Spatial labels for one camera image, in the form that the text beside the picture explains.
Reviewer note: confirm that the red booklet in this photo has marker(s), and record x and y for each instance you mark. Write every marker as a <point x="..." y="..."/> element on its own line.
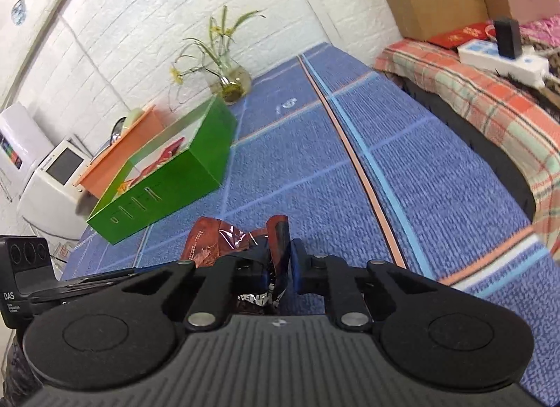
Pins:
<point x="459" y="35"/>

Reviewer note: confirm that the pink cloth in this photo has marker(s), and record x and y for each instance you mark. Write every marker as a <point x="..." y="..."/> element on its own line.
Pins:
<point x="542" y="28"/>

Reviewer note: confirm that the orange plastic basin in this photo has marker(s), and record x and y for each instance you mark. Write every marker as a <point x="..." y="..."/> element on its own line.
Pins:
<point x="118" y="157"/>

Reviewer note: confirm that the green cardboard box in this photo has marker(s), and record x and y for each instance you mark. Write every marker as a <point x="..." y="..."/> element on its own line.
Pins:
<point x="175" y="188"/>

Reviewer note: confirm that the dark cloth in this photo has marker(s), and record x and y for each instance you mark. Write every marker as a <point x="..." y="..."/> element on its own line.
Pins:
<point x="11" y="372"/>

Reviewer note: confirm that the blue checked tablecloth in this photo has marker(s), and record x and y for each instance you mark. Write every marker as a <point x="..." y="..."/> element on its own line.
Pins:
<point x="306" y="148"/>

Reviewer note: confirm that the black power adapter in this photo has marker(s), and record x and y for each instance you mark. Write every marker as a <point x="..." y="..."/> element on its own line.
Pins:
<point x="507" y="37"/>

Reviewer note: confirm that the open cardboard box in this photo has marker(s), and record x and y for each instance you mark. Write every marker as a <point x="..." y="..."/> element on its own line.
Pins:
<point x="516" y="0"/>

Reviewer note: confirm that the round blue wall sticker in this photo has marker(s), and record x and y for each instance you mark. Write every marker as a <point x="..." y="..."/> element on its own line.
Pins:
<point x="18" y="10"/>

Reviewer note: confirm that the dark red foil snack bag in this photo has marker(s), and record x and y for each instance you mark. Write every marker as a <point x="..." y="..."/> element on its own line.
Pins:
<point x="218" y="240"/>

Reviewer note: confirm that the metal pot lid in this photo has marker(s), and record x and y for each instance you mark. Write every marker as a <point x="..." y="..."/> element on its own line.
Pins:
<point x="119" y="131"/>

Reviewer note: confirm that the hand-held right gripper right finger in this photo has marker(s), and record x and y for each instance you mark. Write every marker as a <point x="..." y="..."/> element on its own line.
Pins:
<point x="297" y="264"/>

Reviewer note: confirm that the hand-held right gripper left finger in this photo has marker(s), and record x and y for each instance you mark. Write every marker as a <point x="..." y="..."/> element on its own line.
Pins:
<point x="264" y="273"/>

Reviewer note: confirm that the white appliance with screen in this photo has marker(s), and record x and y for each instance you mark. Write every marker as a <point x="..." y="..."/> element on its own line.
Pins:
<point x="43" y="201"/>

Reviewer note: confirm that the plaid blanket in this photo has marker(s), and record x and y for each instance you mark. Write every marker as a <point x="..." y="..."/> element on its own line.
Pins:
<point x="481" y="96"/>

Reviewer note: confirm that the pale green bowl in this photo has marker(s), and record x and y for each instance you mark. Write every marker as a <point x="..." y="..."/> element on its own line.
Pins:
<point x="135" y="116"/>

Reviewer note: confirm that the red snack packet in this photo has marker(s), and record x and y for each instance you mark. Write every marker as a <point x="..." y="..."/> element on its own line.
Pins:
<point x="168" y="151"/>

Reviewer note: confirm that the glass vase with yellow flowers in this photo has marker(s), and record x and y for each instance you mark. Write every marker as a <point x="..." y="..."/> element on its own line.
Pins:
<point x="232" y="83"/>

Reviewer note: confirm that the white power strip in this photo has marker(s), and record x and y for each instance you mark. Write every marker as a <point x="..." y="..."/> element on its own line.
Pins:
<point x="481" y="54"/>

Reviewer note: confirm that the white wall water purifier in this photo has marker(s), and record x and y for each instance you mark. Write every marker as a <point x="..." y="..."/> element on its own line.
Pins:
<point x="22" y="135"/>

